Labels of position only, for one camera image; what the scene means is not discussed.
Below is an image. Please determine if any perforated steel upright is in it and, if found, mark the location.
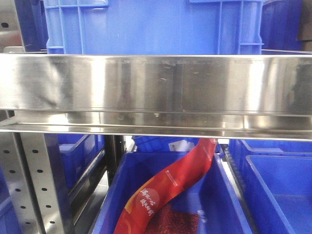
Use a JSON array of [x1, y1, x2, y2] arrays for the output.
[[0, 132, 75, 234]]

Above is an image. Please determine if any blue bin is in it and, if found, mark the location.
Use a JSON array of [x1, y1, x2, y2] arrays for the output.
[[229, 139, 312, 234], [92, 152, 252, 234], [58, 134, 104, 189]]

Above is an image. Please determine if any red snack bag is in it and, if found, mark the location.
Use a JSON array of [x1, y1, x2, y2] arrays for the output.
[[114, 138, 217, 234]]

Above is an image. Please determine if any blue bin lower left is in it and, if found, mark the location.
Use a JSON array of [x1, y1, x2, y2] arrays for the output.
[[58, 134, 104, 189]]

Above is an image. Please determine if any stainless steel shelf rail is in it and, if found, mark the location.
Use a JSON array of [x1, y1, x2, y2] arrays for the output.
[[0, 54, 312, 141]]

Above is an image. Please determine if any blue bin lower right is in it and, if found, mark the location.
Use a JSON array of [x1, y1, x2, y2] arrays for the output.
[[229, 139, 312, 234]]

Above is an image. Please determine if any blue bin lower centre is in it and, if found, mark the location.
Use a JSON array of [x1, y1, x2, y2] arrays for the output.
[[92, 152, 252, 234]]

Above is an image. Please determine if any blue crate on shelf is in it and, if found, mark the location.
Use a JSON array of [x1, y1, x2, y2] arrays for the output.
[[43, 0, 263, 55]]

